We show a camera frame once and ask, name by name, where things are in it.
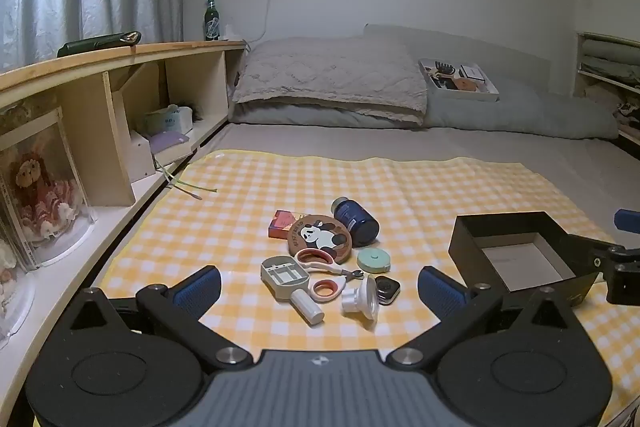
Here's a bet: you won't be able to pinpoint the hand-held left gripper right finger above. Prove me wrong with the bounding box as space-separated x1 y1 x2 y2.
388 265 575 371

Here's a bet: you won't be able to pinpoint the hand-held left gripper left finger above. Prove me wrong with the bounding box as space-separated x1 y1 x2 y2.
65 265 253 373

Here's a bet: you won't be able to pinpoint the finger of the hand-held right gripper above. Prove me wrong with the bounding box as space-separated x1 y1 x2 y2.
567 234 640 278
614 208 640 233

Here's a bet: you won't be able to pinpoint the black smartwatch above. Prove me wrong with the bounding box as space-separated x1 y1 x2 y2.
374 276 402 306

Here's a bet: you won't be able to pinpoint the black cardboard box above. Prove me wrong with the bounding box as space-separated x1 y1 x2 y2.
447 211 602 308

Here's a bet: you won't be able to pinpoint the mint green tape measure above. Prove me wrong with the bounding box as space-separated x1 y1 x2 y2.
357 248 392 271

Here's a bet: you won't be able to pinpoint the white plastic funnel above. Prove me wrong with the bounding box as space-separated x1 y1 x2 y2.
341 274 379 322

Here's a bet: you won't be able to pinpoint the grey white handheld tool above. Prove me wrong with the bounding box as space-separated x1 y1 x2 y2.
260 256 326 326

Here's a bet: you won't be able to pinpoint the pink white scissors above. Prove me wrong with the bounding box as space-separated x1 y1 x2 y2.
294 248 366 304

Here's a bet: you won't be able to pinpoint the red blue card box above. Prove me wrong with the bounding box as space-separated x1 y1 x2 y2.
268 209 307 241

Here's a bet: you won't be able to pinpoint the dark blue bottle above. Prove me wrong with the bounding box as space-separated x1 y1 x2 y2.
331 197 380 246

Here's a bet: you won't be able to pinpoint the round panda coaster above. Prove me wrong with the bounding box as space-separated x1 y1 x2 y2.
286 214 354 264

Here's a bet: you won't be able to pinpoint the green stems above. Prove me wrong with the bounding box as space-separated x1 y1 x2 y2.
155 157 219 200

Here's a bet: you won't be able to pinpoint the yellow checked mat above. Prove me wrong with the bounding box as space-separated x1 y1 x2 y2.
35 150 640 427

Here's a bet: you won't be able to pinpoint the white paper holder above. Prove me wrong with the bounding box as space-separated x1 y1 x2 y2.
129 129 156 183

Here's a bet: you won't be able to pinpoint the purple book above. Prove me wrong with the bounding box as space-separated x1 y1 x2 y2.
149 131 194 156

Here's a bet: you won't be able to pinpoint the grey folded duvet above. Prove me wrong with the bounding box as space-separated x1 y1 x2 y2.
364 24 621 140

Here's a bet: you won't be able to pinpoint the folded green bedding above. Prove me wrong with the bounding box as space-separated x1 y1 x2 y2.
582 36 640 82

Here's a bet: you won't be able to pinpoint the white tissue box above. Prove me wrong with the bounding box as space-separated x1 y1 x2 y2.
145 104 195 136

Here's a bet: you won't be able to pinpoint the white tray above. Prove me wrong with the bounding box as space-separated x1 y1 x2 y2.
418 58 501 102

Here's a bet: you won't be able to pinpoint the clear doll display box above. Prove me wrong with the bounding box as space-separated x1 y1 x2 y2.
0 237 37 349

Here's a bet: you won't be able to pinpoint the lion doll display box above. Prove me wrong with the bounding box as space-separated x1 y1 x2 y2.
0 107 98 266

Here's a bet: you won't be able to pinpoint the wooden shelf unit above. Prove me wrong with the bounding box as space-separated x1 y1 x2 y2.
0 39 249 408

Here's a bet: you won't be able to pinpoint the grey pillow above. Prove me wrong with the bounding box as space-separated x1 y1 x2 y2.
227 99 426 128

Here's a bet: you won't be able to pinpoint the beige quilted blanket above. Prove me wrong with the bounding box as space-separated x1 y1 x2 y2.
232 38 429 126

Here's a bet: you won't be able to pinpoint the green glass bottle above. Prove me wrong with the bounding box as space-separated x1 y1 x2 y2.
203 0 221 42

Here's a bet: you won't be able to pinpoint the white wall shelf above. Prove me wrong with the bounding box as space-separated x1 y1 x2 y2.
573 31 640 144

